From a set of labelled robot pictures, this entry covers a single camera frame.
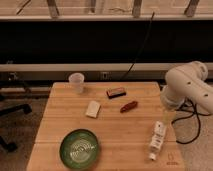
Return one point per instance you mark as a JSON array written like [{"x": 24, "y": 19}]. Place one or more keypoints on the translucent white cup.
[{"x": 77, "y": 82}]

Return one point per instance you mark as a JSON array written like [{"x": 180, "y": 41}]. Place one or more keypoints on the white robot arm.
[{"x": 186, "y": 81}]

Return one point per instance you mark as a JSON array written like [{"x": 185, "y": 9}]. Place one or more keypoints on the black rectangular eraser block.
[{"x": 115, "y": 92}]

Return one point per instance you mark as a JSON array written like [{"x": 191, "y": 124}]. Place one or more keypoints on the white rectangular block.
[{"x": 93, "y": 109}]

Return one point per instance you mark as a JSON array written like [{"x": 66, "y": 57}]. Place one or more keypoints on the red chili pepper toy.
[{"x": 129, "y": 106}]

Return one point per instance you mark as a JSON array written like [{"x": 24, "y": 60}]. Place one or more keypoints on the white tube bottle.
[{"x": 157, "y": 140}]

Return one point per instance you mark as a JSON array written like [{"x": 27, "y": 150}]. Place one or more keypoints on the black office chair base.
[{"x": 11, "y": 146}]

